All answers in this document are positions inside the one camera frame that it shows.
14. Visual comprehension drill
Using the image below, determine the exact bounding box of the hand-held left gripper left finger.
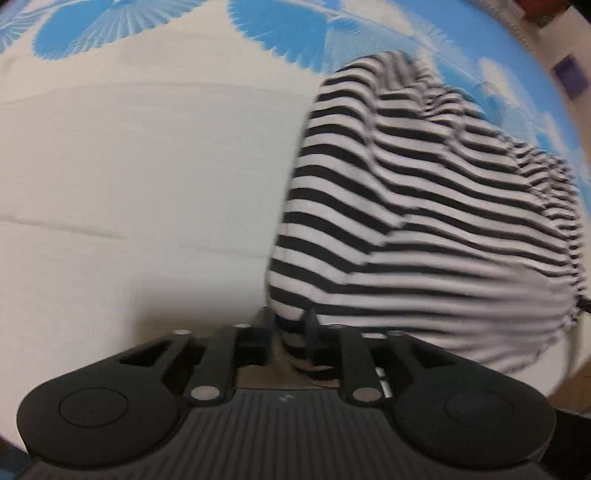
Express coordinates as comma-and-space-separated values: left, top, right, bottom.
115, 306, 278, 406

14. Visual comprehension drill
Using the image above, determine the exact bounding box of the striped and white shirt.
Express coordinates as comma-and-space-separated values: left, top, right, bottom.
264, 50, 591, 387

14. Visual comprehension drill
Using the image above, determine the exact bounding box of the blue and white printed bedsheet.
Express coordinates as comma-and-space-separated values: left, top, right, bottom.
0, 0, 591, 416

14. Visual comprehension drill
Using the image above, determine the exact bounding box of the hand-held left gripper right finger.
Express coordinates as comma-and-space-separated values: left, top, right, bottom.
305, 308, 462, 404

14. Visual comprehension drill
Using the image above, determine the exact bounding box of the purple box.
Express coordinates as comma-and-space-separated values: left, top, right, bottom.
553, 53, 590, 98

